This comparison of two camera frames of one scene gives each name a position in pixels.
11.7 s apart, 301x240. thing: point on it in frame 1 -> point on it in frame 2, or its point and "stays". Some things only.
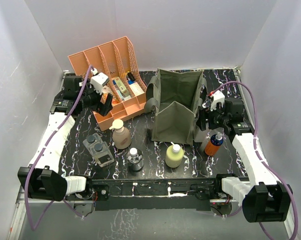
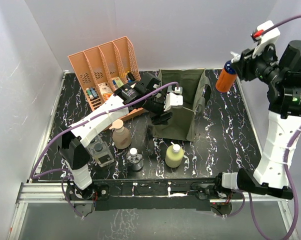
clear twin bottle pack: (99, 150) stays
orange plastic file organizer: (127, 86) stays
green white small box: (123, 89) stays
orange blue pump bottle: (212, 147) -> (228, 75)
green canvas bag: (175, 98) stays
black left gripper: (103, 108) -> (157, 118)
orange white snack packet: (106, 90) stays
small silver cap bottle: (134, 158) stays
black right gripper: (204, 115) -> (244, 65)
